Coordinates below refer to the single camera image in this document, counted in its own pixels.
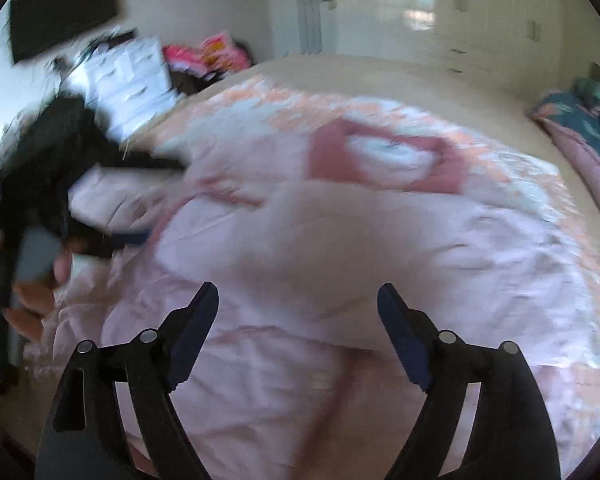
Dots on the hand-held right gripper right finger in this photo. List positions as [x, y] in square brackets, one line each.
[405, 340]

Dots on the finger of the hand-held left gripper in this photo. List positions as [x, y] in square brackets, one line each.
[152, 164]
[130, 237]

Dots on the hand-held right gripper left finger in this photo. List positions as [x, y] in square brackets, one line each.
[195, 340]

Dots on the pink quilt with peach fleece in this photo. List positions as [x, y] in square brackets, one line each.
[305, 260]

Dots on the dark brown chair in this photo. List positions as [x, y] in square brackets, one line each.
[185, 82]

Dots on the white drawer chest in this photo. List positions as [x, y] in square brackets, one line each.
[130, 75]

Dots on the orange slipper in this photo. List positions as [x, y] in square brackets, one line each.
[25, 325]
[35, 297]

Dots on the pink floral cloth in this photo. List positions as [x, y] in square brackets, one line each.
[215, 52]

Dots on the white door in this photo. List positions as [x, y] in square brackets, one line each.
[307, 25]

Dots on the bed with beige sheet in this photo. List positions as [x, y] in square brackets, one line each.
[430, 90]

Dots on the teal and pink duvet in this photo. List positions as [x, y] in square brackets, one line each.
[580, 120]

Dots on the glossy white wardrobe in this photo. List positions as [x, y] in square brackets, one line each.
[480, 20]

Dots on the black wall television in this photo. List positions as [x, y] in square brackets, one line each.
[60, 15]

